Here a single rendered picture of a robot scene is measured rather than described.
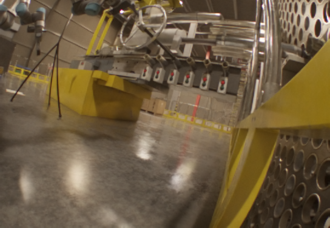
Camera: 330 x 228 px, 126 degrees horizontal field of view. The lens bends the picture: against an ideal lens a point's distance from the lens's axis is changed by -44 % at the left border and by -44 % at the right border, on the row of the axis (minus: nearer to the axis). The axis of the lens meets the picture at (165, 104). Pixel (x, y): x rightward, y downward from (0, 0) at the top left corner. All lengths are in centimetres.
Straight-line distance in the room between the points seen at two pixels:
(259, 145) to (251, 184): 8
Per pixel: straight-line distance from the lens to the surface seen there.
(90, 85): 200
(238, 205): 33
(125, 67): 211
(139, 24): 106
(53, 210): 48
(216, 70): 155
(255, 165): 30
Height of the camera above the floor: 34
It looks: 2 degrees up
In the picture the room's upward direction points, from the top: 15 degrees clockwise
